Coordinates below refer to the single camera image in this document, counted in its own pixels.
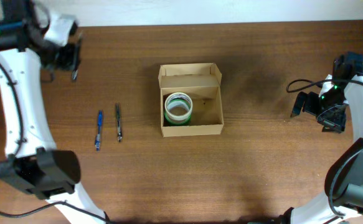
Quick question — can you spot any green tape roll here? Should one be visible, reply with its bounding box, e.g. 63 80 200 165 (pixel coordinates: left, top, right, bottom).
164 96 194 126

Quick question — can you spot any cream masking tape roll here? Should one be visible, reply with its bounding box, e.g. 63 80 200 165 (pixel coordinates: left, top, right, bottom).
164 91 194 123

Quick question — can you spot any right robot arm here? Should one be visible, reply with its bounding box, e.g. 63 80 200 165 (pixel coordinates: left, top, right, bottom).
275 52 363 223

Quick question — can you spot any dark grey pen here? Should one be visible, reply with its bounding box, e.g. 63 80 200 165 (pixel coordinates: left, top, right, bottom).
115 103 123 142

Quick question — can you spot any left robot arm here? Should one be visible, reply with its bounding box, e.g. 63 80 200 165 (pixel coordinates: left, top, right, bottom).
0 0 110 223

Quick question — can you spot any black pen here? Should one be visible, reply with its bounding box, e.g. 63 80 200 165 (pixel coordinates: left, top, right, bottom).
71 32 83 82

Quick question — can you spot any right black cable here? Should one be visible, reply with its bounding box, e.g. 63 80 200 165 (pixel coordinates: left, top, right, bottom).
286 78 363 218

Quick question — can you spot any open brown cardboard box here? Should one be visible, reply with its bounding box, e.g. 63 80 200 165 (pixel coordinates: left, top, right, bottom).
158 63 224 137

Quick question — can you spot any blue pen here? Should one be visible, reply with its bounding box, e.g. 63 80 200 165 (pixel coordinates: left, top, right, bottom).
95 110 103 151

